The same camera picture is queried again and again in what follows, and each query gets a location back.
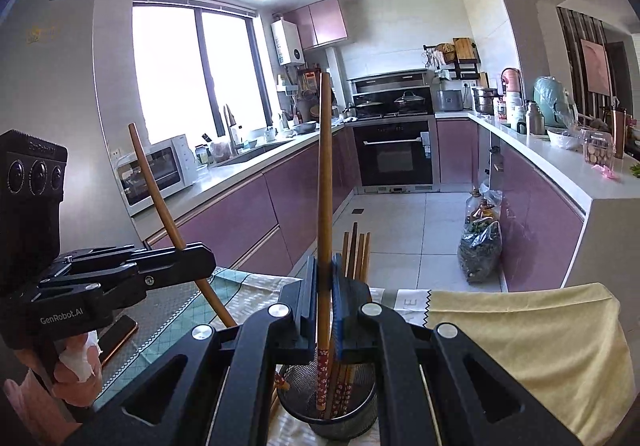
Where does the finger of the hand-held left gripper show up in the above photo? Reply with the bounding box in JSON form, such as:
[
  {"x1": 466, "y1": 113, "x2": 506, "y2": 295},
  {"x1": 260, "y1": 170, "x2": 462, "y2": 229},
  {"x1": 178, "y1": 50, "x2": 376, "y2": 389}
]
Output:
[
  {"x1": 62, "y1": 245, "x2": 152, "y2": 273},
  {"x1": 40, "y1": 242, "x2": 217, "y2": 308}
]

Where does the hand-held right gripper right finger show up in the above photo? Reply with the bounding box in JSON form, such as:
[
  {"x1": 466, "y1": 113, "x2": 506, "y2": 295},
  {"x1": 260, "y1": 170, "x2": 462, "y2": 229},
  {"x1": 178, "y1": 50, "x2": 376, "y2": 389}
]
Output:
[{"x1": 330, "y1": 267, "x2": 586, "y2": 446}]

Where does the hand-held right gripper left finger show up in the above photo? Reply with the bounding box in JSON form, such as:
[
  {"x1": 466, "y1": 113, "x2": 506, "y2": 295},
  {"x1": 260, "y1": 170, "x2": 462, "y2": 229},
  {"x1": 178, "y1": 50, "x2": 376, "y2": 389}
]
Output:
[{"x1": 65, "y1": 256, "x2": 321, "y2": 446}]

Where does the red-tipped wooden chopstick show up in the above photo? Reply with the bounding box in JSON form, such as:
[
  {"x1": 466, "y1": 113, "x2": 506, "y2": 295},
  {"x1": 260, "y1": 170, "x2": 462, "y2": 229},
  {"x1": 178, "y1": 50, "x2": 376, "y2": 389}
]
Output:
[
  {"x1": 128, "y1": 123, "x2": 238, "y2": 328},
  {"x1": 315, "y1": 71, "x2": 333, "y2": 414}
]

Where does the bunch of wooden chopsticks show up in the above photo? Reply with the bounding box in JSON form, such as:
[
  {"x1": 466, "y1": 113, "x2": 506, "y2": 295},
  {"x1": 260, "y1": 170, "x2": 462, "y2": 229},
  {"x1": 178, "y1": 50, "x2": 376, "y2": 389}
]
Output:
[{"x1": 270, "y1": 222, "x2": 372, "y2": 422}]

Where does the black mesh utensil holder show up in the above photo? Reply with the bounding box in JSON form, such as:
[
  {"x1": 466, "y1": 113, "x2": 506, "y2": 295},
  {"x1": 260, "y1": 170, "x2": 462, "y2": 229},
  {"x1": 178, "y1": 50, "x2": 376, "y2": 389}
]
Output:
[{"x1": 276, "y1": 358, "x2": 378, "y2": 439}]

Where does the person's left forearm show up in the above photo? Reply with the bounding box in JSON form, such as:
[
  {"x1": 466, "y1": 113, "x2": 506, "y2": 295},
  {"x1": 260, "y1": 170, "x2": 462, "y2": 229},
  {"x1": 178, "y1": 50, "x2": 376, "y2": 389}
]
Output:
[{"x1": 0, "y1": 376, "x2": 83, "y2": 446}]

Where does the person's left hand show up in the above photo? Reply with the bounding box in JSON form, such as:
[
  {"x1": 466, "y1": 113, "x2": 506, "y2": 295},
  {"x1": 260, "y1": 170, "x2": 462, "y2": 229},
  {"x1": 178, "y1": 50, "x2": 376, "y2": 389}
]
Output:
[{"x1": 50, "y1": 331, "x2": 104, "y2": 409}]

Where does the patterned green beige tablecloth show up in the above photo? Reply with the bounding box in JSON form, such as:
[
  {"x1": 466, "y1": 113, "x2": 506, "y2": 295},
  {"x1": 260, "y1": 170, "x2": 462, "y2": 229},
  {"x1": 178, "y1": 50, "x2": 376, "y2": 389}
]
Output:
[{"x1": 92, "y1": 266, "x2": 431, "y2": 446}]

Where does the pink base cabinet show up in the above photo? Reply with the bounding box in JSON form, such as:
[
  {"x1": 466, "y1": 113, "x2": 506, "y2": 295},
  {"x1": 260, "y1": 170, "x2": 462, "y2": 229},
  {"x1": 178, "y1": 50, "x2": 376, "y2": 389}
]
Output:
[
  {"x1": 145, "y1": 126, "x2": 361, "y2": 277},
  {"x1": 435, "y1": 119, "x2": 586, "y2": 294}
]

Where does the smartphone with orange edge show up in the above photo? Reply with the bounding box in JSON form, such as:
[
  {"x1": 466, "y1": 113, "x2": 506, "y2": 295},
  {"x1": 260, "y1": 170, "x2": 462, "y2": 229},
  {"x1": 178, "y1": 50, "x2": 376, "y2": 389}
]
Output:
[{"x1": 97, "y1": 315, "x2": 138, "y2": 362}]

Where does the white microwave oven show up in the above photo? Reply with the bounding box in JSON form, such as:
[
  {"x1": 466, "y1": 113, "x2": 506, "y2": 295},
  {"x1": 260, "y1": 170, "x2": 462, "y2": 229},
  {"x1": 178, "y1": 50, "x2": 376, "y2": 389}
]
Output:
[{"x1": 116, "y1": 133, "x2": 198, "y2": 217}]

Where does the grey refrigerator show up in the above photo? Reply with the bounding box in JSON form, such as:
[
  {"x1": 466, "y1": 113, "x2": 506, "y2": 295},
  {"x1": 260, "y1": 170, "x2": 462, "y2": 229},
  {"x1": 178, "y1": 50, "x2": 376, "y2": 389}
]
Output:
[{"x1": 0, "y1": 0, "x2": 151, "y2": 277}]

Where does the kitchen sink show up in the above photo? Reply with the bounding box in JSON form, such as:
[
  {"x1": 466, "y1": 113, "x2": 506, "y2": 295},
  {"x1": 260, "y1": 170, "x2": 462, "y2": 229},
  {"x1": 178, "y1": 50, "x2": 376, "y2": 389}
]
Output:
[{"x1": 215, "y1": 141, "x2": 296, "y2": 168}]

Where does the steel kitchen faucet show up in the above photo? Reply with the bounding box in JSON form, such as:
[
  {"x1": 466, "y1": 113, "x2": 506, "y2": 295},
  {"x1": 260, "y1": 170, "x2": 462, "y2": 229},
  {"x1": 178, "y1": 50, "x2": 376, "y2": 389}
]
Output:
[{"x1": 222, "y1": 104, "x2": 242, "y2": 157}]

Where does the plastic bag of greens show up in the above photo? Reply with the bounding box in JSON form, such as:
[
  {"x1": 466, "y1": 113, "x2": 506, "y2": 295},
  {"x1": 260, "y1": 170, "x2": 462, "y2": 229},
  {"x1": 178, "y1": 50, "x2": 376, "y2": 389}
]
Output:
[{"x1": 457, "y1": 219, "x2": 503, "y2": 284}]

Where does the yellow fridge sticker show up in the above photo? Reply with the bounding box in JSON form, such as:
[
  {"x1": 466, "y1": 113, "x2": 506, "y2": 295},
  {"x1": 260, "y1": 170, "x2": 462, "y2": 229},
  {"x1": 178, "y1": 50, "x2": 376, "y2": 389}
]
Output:
[{"x1": 26, "y1": 24, "x2": 57, "y2": 46}]

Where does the built-in black oven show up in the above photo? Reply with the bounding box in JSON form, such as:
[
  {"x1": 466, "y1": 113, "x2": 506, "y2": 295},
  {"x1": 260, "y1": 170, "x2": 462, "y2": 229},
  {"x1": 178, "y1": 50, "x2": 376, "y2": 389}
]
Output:
[{"x1": 352, "y1": 116, "x2": 438, "y2": 192}]

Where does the oil bottle orange label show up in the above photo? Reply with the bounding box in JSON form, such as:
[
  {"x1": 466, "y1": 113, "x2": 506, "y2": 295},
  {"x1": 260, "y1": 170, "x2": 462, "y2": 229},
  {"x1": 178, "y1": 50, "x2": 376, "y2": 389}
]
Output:
[{"x1": 475, "y1": 193, "x2": 501, "y2": 227}]

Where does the kitchen window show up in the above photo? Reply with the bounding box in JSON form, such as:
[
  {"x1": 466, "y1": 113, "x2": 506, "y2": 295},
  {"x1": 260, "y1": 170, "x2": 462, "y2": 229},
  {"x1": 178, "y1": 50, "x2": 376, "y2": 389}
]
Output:
[{"x1": 131, "y1": 0, "x2": 273, "y2": 162}]

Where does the yellow cloth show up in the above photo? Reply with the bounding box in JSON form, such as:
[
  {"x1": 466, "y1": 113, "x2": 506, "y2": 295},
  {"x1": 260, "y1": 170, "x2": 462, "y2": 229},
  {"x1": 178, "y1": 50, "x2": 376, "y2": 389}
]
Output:
[{"x1": 425, "y1": 282, "x2": 631, "y2": 432}]

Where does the orange hanging board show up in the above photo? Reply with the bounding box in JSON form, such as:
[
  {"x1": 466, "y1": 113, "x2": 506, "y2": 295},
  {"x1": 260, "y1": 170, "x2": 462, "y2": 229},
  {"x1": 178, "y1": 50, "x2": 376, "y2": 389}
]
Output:
[{"x1": 300, "y1": 68, "x2": 321, "y2": 100}]

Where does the black range hood stove unit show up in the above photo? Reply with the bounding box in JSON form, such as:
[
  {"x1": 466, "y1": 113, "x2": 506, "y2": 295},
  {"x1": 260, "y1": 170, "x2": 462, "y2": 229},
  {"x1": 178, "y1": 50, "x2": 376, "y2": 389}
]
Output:
[{"x1": 347, "y1": 70, "x2": 433, "y2": 119}]

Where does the white water heater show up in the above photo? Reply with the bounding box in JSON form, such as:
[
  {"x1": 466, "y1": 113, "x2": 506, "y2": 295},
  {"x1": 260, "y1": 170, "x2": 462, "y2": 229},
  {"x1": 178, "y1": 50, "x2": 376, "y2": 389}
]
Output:
[{"x1": 271, "y1": 19, "x2": 306, "y2": 66}]

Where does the steel stockpot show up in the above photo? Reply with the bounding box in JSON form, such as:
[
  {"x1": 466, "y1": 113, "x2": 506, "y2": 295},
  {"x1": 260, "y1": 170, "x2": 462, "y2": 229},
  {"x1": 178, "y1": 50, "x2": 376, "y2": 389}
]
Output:
[{"x1": 472, "y1": 86, "x2": 498, "y2": 114}]

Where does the steel thermos flask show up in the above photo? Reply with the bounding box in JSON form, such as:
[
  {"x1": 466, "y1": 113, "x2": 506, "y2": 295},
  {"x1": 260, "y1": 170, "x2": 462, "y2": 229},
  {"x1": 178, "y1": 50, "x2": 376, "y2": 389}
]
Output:
[{"x1": 525, "y1": 101, "x2": 545, "y2": 134}]

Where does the white bowl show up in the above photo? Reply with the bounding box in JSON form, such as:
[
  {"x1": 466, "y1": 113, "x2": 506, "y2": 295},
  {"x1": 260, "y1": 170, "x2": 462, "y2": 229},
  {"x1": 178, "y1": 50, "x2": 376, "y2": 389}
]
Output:
[{"x1": 546, "y1": 127, "x2": 583, "y2": 150}]

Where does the pink electric kettle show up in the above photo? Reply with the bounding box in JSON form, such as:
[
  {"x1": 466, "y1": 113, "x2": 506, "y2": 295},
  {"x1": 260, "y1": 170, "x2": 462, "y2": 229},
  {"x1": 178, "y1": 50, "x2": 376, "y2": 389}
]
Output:
[{"x1": 501, "y1": 68, "x2": 523, "y2": 102}]

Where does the wooden cutting board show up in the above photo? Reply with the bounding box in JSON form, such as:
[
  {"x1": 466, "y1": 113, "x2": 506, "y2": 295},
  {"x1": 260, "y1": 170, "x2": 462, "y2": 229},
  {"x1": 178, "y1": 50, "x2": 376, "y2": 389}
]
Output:
[{"x1": 452, "y1": 37, "x2": 475, "y2": 62}]

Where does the mint green air fryer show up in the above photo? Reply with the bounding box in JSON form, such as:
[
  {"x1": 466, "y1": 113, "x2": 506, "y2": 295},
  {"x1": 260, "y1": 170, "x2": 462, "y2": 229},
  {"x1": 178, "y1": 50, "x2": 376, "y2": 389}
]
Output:
[{"x1": 532, "y1": 76, "x2": 571, "y2": 127}]

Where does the clear plastic food box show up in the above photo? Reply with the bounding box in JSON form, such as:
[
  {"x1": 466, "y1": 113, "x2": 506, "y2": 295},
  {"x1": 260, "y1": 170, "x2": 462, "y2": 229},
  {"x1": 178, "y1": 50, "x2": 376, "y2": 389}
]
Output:
[{"x1": 581, "y1": 131, "x2": 616, "y2": 164}]

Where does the copper tumbler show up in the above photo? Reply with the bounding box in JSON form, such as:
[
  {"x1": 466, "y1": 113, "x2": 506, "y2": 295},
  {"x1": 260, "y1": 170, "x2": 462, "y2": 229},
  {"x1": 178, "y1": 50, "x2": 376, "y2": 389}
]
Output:
[{"x1": 611, "y1": 107, "x2": 628, "y2": 159}]

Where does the dark slatted partition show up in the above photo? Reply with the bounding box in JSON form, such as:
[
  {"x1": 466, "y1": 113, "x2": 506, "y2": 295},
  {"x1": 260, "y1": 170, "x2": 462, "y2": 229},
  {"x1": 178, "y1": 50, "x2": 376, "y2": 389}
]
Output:
[{"x1": 556, "y1": 6, "x2": 608, "y2": 122}]

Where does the dark wooden door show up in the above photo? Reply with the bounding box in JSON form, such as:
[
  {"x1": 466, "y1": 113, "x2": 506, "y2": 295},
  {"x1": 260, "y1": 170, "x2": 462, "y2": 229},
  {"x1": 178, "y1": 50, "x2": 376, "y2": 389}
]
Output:
[{"x1": 605, "y1": 41, "x2": 627, "y2": 112}]

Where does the black wall rack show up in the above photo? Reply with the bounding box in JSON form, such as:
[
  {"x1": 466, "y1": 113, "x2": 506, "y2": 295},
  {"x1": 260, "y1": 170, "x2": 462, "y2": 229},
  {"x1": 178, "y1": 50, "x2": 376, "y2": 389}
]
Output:
[{"x1": 423, "y1": 37, "x2": 482, "y2": 81}]

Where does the pink wall cabinet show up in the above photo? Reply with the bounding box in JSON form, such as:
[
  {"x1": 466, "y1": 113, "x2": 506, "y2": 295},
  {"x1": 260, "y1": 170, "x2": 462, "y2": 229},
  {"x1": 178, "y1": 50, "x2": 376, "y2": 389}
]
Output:
[{"x1": 282, "y1": 0, "x2": 349, "y2": 51}]

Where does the pink wall picture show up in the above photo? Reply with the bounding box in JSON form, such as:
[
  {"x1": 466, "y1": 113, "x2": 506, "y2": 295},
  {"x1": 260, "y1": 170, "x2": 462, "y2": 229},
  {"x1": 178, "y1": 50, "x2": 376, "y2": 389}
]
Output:
[{"x1": 580, "y1": 39, "x2": 612, "y2": 97}]

